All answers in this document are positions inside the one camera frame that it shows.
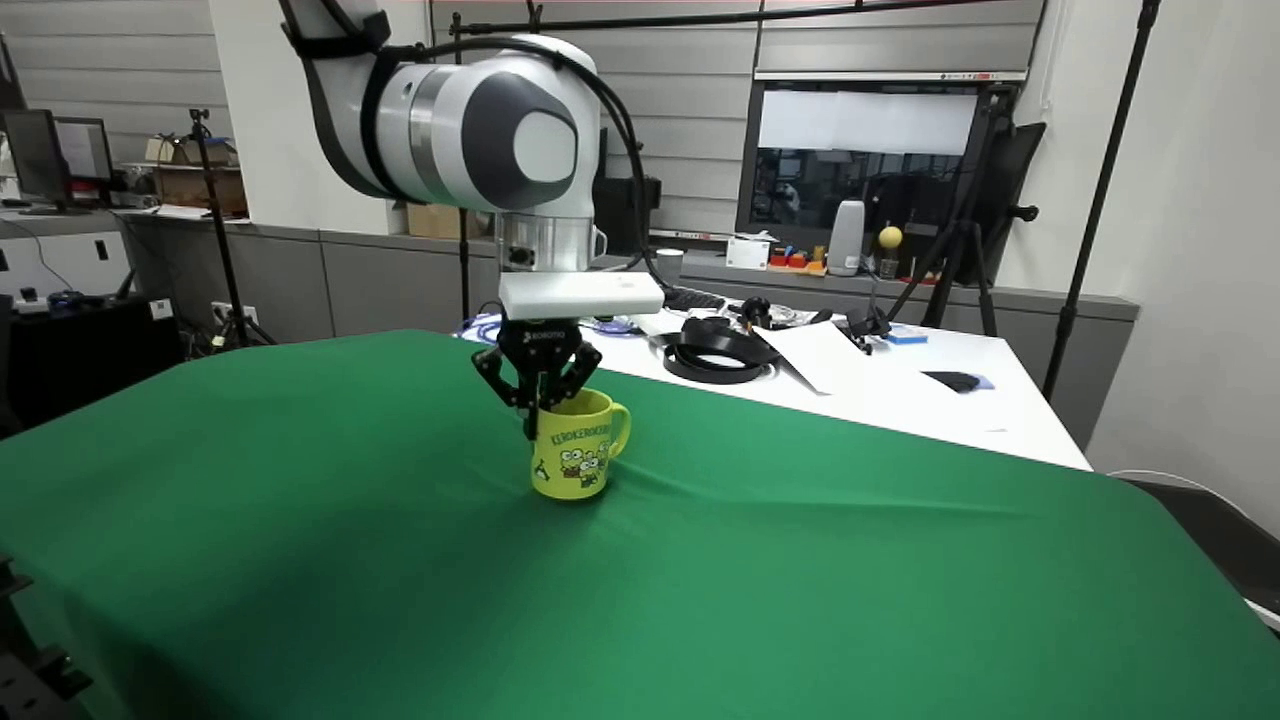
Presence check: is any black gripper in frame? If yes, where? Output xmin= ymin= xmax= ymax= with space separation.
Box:
xmin=474 ymin=320 xmax=600 ymax=441

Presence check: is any yellow-green cartoon mug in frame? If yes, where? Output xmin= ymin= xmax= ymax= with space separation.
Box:
xmin=534 ymin=387 xmax=633 ymax=506

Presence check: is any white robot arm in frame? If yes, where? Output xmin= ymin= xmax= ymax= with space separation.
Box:
xmin=275 ymin=0 xmax=605 ymax=435

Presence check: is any white small box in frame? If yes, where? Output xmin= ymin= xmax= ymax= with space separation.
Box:
xmin=726 ymin=233 xmax=774 ymax=267

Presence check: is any green table cloth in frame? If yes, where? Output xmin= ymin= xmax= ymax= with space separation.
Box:
xmin=0 ymin=333 xmax=1280 ymax=720

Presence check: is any black tripod left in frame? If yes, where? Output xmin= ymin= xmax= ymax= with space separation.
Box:
xmin=188 ymin=108 xmax=275 ymax=349

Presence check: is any black tripod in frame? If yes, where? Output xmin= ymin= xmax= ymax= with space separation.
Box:
xmin=890 ymin=85 xmax=1044 ymax=338
xmin=188 ymin=108 xmax=275 ymax=349

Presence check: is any white jug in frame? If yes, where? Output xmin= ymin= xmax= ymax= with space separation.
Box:
xmin=827 ymin=199 xmax=865 ymax=274

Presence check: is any yellow ball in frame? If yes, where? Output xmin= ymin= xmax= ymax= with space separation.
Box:
xmin=878 ymin=223 xmax=906 ymax=251

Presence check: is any cardboard box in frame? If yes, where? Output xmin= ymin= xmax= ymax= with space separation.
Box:
xmin=152 ymin=164 xmax=248 ymax=220

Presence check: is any black flat pad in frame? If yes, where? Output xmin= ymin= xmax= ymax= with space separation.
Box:
xmin=924 ymin=373 xmax=994 ymax=397

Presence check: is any black tripod right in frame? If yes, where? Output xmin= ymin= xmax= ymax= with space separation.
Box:
xmin=890 ymin=85 xmax=1044 ymax=338

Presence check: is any black light stand pole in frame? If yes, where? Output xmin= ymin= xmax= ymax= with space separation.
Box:
xmin=1041 ymin=0 xmax=1165 ymax=400

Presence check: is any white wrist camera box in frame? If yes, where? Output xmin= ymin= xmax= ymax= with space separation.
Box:
xmin=496 ymin=274 xmax=665 ymax=320

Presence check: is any coiled black cable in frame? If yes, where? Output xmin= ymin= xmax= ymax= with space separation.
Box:
xmin=660 ymin=314 xmax=781 ymax=387

